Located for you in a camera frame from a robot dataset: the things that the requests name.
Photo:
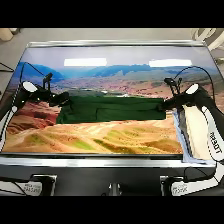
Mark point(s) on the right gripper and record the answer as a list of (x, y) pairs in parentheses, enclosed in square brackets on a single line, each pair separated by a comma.
[(170, 104)]

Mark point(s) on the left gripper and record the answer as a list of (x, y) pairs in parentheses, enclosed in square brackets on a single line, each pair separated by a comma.
[(60, 99)]

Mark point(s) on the dark green garment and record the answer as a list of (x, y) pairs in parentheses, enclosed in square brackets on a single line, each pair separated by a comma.
[(110, 110)]

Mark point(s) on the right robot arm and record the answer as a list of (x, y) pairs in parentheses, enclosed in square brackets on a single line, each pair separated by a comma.
[(203, 100)]

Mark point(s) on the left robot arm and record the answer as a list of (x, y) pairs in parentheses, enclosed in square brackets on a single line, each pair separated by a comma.
[(20, 95)]

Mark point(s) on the dark grey garment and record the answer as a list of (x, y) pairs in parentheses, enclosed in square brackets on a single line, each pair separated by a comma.
[(182, 120)]

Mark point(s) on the cream garment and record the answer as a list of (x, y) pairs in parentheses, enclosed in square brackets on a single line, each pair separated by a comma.
[(195, 133)]

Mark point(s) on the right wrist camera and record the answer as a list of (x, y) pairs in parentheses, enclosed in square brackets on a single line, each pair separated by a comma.
[(173, 84)]

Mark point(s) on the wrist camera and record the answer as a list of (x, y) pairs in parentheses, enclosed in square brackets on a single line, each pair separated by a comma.
[(173, 84), (48, 80)]

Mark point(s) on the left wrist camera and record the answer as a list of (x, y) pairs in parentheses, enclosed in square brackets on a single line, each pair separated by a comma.
[(48, 80)]

